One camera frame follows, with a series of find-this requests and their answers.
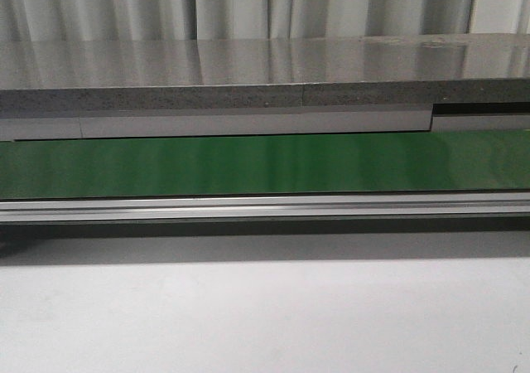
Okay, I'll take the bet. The grey stone countertop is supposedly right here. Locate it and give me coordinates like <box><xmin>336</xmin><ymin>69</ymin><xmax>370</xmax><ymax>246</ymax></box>
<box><xmin>1</xmin><ymin>34</ymin><xmax>529</xmax><ymax>141</ymax></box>

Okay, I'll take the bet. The green conveyor belt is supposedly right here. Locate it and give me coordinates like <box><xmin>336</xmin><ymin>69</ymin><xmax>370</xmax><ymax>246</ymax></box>
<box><xmin>1</xmin><ymin>130</ymin><xmax>529</xmax><ymax>200</ymax></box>

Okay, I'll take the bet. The white pleated curtain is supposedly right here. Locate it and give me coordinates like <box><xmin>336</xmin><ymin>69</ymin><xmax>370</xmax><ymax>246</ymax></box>
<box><xmin>1</xmin><ymin>0</ymin><xmax>529</xmax><ymax>41</ymax></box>

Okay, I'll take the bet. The aluminium conveyor frame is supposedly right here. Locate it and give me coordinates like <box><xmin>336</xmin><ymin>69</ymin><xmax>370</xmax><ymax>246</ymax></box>
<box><xmin>1</xmin><ymin>190</ymin><xmax>529</xmax><ymax>224</ymax></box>

